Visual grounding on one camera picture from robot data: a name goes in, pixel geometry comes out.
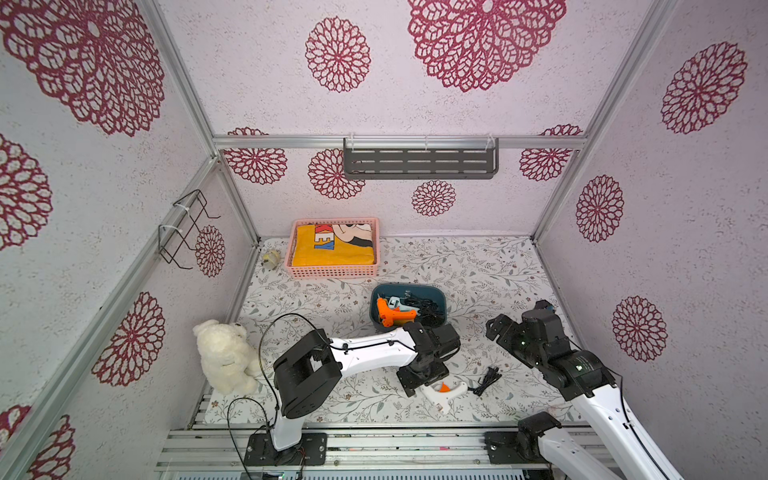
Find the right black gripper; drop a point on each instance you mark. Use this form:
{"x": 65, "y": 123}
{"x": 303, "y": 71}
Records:
{"x": 501, "y": 328}

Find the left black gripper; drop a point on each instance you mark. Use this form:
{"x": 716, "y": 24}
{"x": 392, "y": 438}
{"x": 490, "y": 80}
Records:
{"x": 411, "y": 384}

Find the white hot glue gun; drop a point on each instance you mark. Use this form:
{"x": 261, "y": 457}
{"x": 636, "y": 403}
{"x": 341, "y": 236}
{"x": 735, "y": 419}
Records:
{"x": 442, "y": 395}

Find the orange hot glue gun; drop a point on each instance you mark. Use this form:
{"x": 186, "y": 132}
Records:
{"x": 389, "y": 318}

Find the light blue hot glue gun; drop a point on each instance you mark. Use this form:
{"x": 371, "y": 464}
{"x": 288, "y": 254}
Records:
{"x": 395, "y": 303}

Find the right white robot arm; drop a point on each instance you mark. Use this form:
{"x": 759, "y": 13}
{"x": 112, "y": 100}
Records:
{"x": 596, "y": 392}

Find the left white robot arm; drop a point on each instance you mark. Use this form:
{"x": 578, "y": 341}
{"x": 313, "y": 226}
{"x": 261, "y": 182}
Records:
{"x": 307, "y": 373}

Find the teal plastic storage box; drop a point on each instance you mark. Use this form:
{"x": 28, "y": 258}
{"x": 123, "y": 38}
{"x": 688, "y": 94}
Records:
{"x": 430, "y": 301}

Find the pink plastic basket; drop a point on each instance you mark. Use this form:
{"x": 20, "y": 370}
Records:
{"x": 338, "y": 271}

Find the yellow folded cloth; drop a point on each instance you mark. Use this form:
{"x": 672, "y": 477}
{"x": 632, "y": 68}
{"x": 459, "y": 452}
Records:
{"x": 328, "y": 244}

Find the small beige toy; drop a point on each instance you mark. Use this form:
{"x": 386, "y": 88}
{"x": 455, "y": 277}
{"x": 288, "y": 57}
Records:
{"x": 271, "y": 259}

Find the white plush bear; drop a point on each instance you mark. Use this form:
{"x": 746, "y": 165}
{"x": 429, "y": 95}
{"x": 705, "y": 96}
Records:
{"x": 229, "y": 362}

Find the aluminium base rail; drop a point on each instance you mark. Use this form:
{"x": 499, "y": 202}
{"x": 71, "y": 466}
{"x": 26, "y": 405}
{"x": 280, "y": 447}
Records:
{"x": 370, "y": 428}

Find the grey wall shelf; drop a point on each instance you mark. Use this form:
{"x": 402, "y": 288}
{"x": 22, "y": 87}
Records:
{"x": 424, "y": 163}

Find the black wire wall rack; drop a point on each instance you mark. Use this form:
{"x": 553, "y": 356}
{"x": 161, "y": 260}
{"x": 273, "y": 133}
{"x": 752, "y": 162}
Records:
{"x": 173, "y": 237}

